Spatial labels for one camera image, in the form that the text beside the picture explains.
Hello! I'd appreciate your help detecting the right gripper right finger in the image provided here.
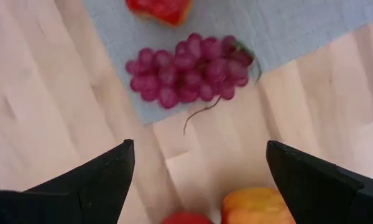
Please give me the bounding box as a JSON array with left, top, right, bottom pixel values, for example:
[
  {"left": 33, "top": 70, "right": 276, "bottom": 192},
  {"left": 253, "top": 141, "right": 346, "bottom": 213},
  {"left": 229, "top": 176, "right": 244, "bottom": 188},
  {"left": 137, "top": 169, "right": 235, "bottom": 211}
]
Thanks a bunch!
[{"left": 265, "top": 139, "right": 373, "bottom": 224}]

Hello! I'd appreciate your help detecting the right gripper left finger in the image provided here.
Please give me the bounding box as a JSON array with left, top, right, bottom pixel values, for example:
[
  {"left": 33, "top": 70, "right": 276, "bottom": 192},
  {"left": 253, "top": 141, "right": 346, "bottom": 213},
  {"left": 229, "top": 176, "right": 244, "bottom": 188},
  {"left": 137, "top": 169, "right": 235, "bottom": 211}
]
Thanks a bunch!
[{"left": 0, "top": 139, "right": 136, "bottom": 224}]

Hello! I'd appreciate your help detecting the orange red peach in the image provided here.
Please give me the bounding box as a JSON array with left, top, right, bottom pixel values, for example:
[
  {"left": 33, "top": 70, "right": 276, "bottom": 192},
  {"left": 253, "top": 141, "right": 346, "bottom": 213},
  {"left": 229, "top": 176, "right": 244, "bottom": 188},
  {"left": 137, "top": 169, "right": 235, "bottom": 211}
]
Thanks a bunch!
[{"left": 221, "top": 186, "right": 296, "bottom": 224}]

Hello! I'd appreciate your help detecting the purple grape bunch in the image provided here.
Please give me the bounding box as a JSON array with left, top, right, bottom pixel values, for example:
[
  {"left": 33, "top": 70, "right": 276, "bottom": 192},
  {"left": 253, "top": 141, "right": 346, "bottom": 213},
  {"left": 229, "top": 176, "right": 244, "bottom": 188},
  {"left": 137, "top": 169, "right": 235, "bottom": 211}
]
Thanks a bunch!
[{"left": 125, "top": 32, "right": 264, "bottom": 136}]

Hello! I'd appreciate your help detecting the red yellow apple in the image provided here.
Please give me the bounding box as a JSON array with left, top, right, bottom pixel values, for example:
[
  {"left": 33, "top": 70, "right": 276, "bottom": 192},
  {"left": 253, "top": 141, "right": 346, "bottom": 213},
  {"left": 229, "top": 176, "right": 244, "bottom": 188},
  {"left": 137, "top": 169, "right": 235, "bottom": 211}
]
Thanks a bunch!
[{"left": 125, "top": 0, "right": 194, "bottom": 27}]

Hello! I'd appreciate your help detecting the grey woven placemat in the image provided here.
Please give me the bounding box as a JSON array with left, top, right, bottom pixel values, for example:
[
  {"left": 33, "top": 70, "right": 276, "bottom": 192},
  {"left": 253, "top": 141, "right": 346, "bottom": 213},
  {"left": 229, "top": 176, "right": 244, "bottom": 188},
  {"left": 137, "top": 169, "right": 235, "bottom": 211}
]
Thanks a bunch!
[{"left": 82, "top": 0, "right": 373, "bottom": 126}]

